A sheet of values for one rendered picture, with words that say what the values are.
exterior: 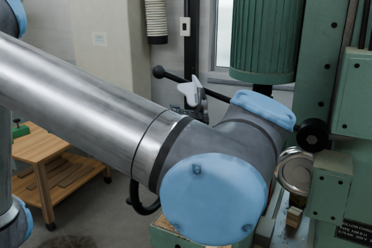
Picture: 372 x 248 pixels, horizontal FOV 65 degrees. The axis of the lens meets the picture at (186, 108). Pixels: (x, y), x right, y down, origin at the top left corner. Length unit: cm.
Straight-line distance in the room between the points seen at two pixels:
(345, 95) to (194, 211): 39
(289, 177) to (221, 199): 48
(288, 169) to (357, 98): 23
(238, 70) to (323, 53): 19
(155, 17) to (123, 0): 24
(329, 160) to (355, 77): 18
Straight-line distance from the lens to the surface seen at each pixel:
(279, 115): 38
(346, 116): 59
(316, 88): 71
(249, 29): 70
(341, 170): 64
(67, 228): 219
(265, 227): 82
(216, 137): 29
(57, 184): 226
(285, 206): 98
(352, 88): 58
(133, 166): 30
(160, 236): 73
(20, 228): 100
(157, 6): 219
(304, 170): 71
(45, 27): 311
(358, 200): 77
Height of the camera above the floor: 138
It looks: 20 degrees down
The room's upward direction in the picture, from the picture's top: straight up
